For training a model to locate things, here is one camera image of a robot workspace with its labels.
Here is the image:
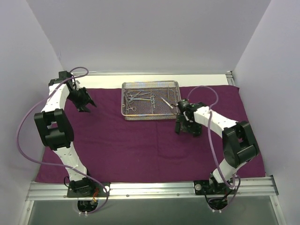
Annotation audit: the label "metal mesh instrument tray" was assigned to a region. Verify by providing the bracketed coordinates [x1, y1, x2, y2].
[121, 81, 181, 120]

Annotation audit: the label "steel scissors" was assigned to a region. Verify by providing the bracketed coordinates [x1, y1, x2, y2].
[127, 98, 152, 103]

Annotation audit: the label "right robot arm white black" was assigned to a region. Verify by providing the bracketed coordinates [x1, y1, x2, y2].
[175, 99, 260, 194]

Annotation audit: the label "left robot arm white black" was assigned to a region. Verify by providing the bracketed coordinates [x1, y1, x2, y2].
[34, 71, 96, 196]

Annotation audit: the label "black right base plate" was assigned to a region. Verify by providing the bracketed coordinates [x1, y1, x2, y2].
[193, 180, 233, 195]

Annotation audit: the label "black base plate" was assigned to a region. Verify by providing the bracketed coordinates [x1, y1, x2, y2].
[193, 180, 233, 195]
[67, 182, 106, 198]

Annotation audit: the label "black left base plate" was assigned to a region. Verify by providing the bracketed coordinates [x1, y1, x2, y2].
[67, 182, 106, 198]

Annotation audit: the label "aluminium front rail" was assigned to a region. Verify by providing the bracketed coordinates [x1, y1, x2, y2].
[26, 177, 278, 201]

